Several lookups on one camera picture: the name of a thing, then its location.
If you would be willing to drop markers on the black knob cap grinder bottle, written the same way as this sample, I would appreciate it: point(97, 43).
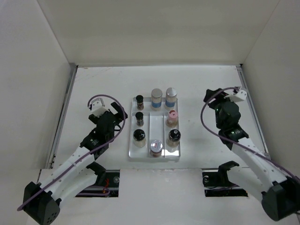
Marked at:
point(139, 138)

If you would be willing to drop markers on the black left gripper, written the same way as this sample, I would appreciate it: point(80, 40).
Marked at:
point(119, 116)

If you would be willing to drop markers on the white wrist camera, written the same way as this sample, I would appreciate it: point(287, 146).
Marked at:
point(97, 107)
point(238, 95)

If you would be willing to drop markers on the aluminium table edge rail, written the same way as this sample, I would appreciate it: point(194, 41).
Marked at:
point(57, 134)

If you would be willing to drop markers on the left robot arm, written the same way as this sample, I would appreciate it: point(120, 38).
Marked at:
point(43, 201)

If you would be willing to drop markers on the small black cap spice bottle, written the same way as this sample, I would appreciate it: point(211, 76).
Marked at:
point(139, 101)

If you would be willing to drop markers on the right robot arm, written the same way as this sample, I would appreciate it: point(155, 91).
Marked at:
point(277, 189)

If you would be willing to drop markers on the blue label sago jar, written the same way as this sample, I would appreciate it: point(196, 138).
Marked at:
point(170, 98)

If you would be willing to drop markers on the white plastic organizer tray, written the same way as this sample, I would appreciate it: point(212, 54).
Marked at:
point(155, 128)

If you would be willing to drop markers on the pink cap seasoning bottle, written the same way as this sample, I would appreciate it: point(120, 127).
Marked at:
point(172, 119)

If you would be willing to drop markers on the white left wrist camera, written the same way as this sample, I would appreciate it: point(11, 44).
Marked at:
point(97, 107)

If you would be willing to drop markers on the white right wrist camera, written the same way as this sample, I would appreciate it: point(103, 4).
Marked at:
point(238, 95)

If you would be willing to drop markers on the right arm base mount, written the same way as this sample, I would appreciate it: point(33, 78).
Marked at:
point(217, 184)

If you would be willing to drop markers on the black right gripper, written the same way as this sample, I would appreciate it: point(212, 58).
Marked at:
point(218, 97)

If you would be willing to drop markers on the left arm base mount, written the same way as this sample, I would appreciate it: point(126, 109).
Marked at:
point(106, 184)

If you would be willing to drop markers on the white lid orange label jar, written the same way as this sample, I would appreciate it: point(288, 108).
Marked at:
point(156, 148)

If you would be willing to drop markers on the silver lid beige jar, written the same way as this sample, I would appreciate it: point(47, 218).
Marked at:
point(156, 99)

